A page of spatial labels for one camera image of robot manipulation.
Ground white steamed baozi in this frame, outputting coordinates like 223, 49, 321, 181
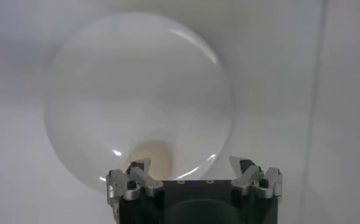
126, 139, 175, 180

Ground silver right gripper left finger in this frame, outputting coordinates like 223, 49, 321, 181
106, 157, 165, 214

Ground white round plate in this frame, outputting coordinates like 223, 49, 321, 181
43, 12, 234, 194

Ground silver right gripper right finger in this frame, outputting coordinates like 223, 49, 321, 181
229, 155, 283, 205

